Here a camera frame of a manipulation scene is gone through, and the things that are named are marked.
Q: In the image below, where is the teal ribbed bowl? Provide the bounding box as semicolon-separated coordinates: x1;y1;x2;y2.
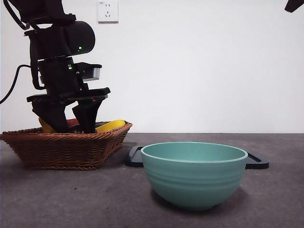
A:
140;142;248;211

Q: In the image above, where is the red apple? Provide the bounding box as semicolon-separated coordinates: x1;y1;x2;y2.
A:
66;118;80;128

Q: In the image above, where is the yellow banana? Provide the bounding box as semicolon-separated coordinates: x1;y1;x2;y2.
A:
38;117;126;134

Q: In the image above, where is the brown wicker basket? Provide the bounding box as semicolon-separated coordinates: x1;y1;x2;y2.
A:
0;122;133;171

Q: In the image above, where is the black rectangular tray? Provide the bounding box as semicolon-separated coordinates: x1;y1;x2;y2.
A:
124;146;269;170

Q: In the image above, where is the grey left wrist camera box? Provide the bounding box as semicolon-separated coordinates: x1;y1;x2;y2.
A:
82;63;103;83

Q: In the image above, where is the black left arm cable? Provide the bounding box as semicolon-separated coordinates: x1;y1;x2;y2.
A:
0;64;33;105

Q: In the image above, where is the white wall socket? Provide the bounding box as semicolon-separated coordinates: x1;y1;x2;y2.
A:
97;1;119;24

